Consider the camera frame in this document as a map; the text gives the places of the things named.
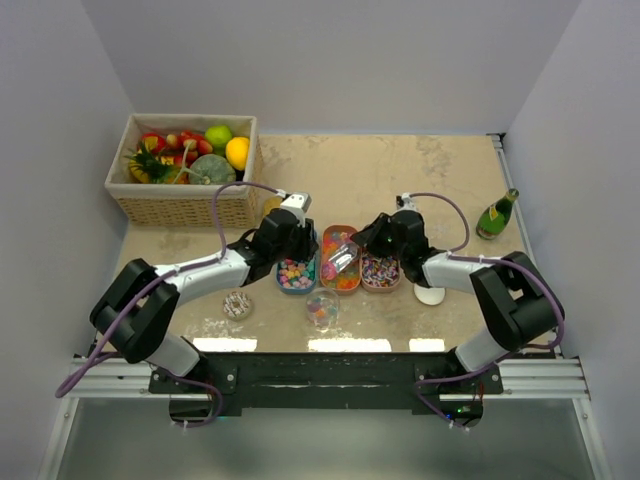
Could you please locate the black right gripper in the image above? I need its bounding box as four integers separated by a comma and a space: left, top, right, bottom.
352, 212, 408, 261

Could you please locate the blue tray of star candies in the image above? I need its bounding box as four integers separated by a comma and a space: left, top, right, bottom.
275, 254, 319, 295

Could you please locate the pink tray of lollipops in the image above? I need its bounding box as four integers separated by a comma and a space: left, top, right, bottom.
360, 249, 401, 293

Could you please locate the orange tray of gummy stars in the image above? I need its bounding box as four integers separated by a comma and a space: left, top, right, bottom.
319, 224, 361, 295

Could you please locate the silver metal scoop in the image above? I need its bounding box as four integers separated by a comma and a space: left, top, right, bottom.
321, 241, 359, 281

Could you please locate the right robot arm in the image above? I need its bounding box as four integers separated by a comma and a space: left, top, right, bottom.
351, 209, 565, 393

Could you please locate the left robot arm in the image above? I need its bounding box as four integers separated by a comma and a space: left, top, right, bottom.
90, 208, 318, 392

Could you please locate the round cream jar lid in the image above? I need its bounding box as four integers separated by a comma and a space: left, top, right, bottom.
413, 284, 446, 306

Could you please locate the clear glass jar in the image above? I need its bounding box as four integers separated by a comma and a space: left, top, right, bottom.
305, 288, 340, 332

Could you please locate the sprinkled donut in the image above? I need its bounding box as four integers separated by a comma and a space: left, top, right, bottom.
222, 291, 253, 321

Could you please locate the green glass bottle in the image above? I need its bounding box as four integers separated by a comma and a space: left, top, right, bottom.
475, 188, 519, 240

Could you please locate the yellow lemon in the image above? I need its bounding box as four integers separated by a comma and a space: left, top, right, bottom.
225, 137, 250, 171

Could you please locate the green pumpkin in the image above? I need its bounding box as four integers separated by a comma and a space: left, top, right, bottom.
188, 154, 236, 185

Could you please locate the green lime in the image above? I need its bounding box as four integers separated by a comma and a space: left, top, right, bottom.
204, 124, 233, 150

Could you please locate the red strawberries bunch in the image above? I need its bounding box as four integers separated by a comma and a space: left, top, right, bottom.
139, 131, 214, 166

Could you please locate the wicker basket with liner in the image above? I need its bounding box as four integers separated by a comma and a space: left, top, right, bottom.
105, 114, 263, 228

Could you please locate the small pineapple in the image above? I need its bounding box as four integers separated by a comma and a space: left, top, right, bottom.
126, 143, 173, 184

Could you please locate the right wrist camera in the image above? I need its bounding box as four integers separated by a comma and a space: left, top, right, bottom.
396, 193, 418, 212

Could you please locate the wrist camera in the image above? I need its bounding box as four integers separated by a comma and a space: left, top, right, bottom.
279, 192, 312, 226
396, 193, 418, 212

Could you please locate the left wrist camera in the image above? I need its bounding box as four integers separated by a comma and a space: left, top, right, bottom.
279, 192, 312, 226

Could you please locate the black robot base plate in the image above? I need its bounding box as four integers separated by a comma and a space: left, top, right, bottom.
149, 352, 504, 426

